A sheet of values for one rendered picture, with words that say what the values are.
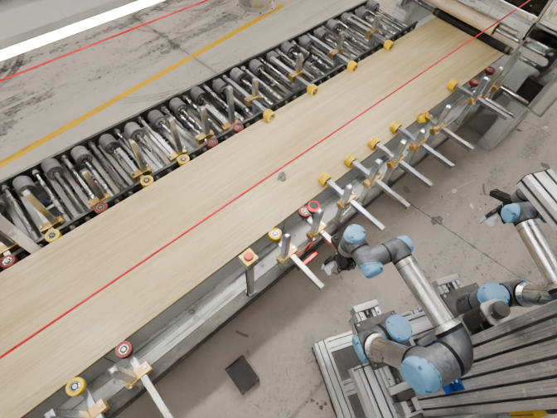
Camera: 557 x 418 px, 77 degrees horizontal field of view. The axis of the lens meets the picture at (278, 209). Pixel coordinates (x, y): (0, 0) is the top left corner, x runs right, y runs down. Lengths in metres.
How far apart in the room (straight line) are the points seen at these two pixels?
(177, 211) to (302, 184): 0.81
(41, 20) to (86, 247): 1.56
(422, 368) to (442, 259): 2.26
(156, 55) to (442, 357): 4.54
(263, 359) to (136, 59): 3.79
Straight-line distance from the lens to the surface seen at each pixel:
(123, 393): 2.21
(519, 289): 1.97
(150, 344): 2.29
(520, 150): 4.68
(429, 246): 3.44
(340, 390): 2.62
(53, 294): 2.27
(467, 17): 4.05
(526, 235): 1.67
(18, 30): 0.95
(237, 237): 2.12
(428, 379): 1.25
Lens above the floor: 2.79
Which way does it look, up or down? 58 degrees down
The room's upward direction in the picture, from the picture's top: 5 degrees clockwise
